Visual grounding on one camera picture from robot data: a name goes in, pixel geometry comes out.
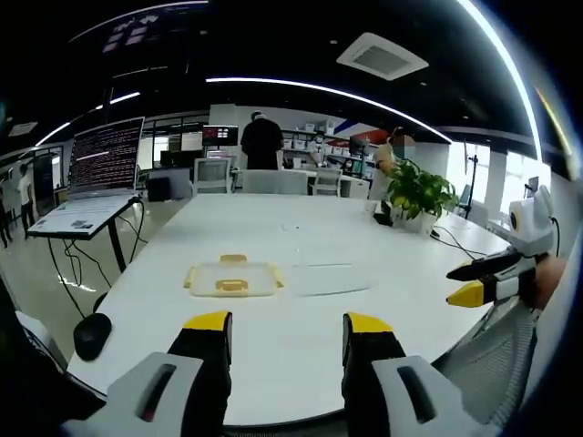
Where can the grey mesh office chair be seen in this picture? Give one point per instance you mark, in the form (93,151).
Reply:
(494,359)

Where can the black box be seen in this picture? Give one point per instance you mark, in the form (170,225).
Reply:
(158,189)

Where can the clear plastic sheet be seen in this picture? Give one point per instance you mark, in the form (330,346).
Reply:
(328,278)

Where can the black laptop stand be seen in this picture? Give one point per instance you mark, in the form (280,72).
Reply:
(116,236)

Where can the red screen monitor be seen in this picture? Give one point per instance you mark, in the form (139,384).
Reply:
(220,135)

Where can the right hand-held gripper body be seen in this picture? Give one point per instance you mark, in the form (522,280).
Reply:
(533,227)

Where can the ceiling air conditioner vent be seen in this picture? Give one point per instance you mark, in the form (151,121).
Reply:
(382,56)

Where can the black computer mouse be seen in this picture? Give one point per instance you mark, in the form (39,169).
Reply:
(92,336)

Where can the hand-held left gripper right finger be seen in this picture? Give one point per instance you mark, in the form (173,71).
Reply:
(387,396)

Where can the open laptop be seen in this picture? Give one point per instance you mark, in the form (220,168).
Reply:
(102,168)

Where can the green potted plant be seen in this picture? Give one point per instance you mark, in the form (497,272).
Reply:
(421,191)

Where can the person's right hand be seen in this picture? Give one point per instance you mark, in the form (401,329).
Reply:
(549,282)

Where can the white office chair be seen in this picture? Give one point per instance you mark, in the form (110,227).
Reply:
(211,175)
(273,182)
(328,181)

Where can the black tripod stand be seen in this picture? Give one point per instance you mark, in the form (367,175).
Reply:
(472,186)

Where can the clear container with yellow clips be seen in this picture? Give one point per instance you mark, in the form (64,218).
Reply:
(232,277)

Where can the black desk monitor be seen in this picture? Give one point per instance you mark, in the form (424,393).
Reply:
(181,158)

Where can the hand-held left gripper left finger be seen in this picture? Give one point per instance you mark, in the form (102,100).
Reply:
(132,391)

